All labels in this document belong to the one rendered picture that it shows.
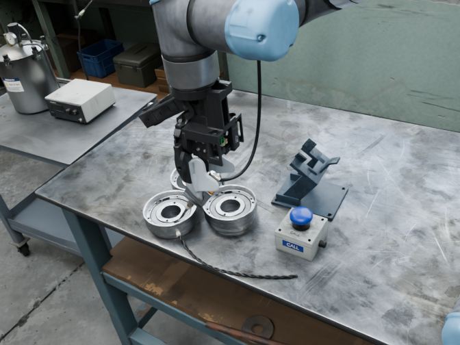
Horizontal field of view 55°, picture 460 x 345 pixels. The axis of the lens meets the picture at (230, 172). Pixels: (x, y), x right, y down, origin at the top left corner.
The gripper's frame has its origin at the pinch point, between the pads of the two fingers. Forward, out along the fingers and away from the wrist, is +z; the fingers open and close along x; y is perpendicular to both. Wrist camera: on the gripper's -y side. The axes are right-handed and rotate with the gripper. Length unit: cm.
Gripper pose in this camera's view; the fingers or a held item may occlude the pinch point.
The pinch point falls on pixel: (201, 186)
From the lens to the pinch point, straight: 76.0
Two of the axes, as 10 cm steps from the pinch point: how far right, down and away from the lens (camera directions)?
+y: 8.7, 2.2, -4.4
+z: 1.0, 7.9, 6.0
